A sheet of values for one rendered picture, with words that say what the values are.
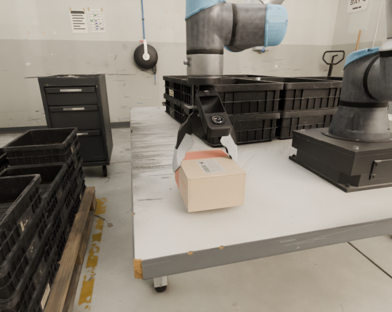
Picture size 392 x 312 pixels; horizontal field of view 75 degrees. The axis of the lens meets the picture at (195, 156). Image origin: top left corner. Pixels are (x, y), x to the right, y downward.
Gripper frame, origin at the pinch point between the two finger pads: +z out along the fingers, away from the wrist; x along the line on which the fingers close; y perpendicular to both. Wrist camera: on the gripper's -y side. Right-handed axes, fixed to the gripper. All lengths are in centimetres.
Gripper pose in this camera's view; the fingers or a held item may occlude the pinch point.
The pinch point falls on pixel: (206, 170)
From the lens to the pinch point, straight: 57.8
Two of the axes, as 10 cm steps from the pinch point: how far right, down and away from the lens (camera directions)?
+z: 0.0, 9.4, 3.3
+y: -2.4, -3.2, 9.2
